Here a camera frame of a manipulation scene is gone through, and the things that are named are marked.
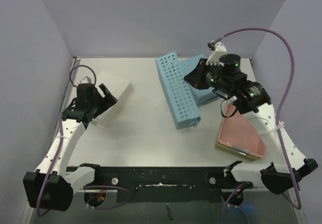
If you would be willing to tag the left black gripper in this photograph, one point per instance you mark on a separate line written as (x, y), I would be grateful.
(107, 102)

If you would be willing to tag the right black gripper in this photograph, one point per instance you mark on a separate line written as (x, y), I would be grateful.
(201, 72)

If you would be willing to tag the white perforated plastic basket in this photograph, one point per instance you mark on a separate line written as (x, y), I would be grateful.
(116, 91)

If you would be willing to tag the blue perforated plastic basket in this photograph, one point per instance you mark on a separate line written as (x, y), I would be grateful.
(201, 96)

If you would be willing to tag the pink plastic basket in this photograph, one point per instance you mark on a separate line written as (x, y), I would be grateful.
(235, 129)

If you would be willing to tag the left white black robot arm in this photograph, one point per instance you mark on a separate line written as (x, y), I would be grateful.
(49, 187)

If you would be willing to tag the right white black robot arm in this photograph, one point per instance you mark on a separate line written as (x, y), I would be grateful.
(289, 165)

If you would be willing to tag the green plastic basket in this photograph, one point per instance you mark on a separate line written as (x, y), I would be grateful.
(248, 151)

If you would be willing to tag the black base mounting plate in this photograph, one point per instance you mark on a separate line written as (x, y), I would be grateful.
(160, 184)

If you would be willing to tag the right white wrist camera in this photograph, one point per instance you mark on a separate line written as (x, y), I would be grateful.
(218, 49)

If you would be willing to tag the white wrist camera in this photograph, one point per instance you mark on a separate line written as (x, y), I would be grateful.
(218, 49)
(86, 80)

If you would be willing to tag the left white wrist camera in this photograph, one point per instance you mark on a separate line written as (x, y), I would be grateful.
(86, 80)

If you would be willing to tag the aluminium rail frame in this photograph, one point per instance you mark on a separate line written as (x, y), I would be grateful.
(67, 94)

